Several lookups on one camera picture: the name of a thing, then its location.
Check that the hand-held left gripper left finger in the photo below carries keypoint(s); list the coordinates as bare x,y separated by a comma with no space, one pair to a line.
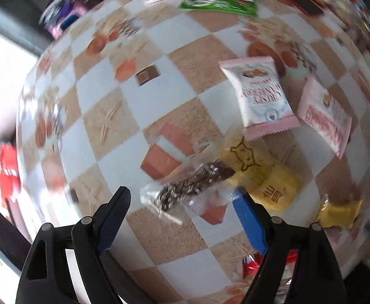
110,228

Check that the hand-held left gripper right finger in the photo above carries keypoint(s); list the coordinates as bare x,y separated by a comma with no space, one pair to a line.
248,221

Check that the yellow cake packet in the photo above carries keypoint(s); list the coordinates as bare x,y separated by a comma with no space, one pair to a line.
276,190

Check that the red gold snack packet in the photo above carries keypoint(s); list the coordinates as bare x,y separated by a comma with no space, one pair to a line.
251,264

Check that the clear amber bear-print packet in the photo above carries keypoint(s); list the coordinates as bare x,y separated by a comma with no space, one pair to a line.
245,155

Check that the clear-wrapped dark snack bar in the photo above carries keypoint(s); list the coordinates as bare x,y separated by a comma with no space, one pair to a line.
188,185

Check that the pink white cookie packet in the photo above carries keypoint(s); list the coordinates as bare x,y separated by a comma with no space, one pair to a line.
261,98

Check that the small gold snack packet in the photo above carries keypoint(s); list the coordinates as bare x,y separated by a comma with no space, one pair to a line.
340,212

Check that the red plastic object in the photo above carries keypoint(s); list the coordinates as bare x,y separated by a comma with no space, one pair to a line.
9,171

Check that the pink plastic stool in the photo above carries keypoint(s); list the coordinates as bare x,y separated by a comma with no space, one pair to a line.
61,22

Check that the green snack bag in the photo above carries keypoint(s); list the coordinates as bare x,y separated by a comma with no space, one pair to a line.
216,4

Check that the black flat object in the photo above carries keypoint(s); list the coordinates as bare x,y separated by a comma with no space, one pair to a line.
302,3

